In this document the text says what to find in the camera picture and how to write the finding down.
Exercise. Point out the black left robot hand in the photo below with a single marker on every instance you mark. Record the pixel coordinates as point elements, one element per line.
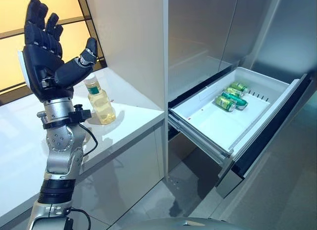
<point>42,64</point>

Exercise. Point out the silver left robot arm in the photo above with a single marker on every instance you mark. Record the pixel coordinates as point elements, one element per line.
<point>58,151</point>

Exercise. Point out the stainless steel fridge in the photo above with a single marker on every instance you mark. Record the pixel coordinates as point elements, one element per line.
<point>223,34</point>

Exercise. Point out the white fridge drawer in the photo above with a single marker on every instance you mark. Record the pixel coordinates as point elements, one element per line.
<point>230,116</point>

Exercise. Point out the black framed lit window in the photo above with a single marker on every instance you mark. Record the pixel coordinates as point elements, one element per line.
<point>37,24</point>

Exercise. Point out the yellow drink bottle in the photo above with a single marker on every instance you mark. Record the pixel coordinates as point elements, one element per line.
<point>100,105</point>

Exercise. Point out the white counter cabinet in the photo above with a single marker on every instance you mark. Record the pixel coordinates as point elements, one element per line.
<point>81,155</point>

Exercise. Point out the dark green drink can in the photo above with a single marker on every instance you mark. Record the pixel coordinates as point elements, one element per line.
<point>235,99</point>

